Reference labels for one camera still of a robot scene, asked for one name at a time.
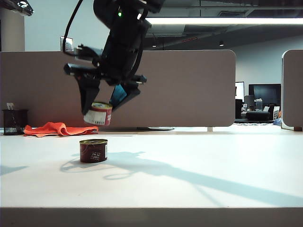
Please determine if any red tomato can dark label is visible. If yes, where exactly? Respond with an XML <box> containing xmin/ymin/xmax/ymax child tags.
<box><xmin>79</xmin><ymin>139</ymin><xmax>108</xmax><ymax>164</ymax></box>

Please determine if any red tomato can white label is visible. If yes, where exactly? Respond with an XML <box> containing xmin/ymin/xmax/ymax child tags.
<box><xmin>83</xmin><ymin>101</ymin><xmax>113</xmax><ymax>126</ymax></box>

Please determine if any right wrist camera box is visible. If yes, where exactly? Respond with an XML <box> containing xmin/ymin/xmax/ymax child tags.
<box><xmin>74</xmin><ymin>44</ymin><xmax>104</xmax><ymax>62</ymax></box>

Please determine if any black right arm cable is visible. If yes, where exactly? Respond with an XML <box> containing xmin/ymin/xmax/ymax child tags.
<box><xmin>62</xmin><ymin>0</ymin><xmax>84</xmax><ymax>57</ymax></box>

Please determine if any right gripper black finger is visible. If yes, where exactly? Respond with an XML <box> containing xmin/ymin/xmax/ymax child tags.
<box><xmin>77</xmin><ymin>76</ymin><xmax>100</xmax><ymax>115</ymax></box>
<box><xmin>109</xmin><ymin>82</ymin><xmax>142</xmax><ymax>112</ymax></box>

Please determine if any black mesh pen holder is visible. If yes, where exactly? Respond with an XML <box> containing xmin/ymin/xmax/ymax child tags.
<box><xmin>2</xmin><ymin>109</ymin><xmax>28</xmax><ymax>136</ymax></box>

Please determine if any large black screen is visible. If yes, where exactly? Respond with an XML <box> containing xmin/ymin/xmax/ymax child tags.
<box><xmin>248</xmin><ymin>83</ymin><xmax>282</xmax><ymax>112</ymax></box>

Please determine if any grey desk partition white edge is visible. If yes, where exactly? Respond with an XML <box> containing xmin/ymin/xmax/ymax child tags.
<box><xmin>281</xmin><ymin>49</ymin><xmax>303</xmax><ymax>131</ymax></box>

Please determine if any metal wall outlet plate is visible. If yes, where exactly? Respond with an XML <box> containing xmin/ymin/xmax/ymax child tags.
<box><xmin>60</xmin><ymin>35</ymin><xmax>73</xmax><ymax>52</ymax></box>

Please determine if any long ceiling light strip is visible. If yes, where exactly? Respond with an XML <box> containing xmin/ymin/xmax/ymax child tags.
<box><xmin>145</xmin><ymin>17</ymin><xmax>303</xmax><ymax>25</ymax></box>

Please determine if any black round ottoman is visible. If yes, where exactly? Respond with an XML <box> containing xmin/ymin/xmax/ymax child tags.
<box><xmin>245</xmin><ymin>111</ymin><xmax>271</xmax><ymax>121</ymax></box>

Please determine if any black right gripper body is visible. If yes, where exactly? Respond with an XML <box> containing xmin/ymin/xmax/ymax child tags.
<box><xmin>63</xmin><ymin>23</ymin><xmax>152</xmax><ymax>86</ymax></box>

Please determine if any white lit monitor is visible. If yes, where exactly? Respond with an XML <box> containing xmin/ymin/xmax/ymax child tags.
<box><xmin>235</xmin><ymin>81</ymin><xmax>245</xmax><ymax>103</ymax></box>

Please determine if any large grey desk partition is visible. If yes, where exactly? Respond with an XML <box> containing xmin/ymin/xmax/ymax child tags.
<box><xmin>0</xmin><ymin>49</ymin><xmax>236</xmax><ymax>128</ymax></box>

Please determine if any orange cloth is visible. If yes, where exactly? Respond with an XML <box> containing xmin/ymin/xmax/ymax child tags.
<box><xmin>23</xmin><ymin>122</ymin><xmax>99</xmax><ymax>138</ymax></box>

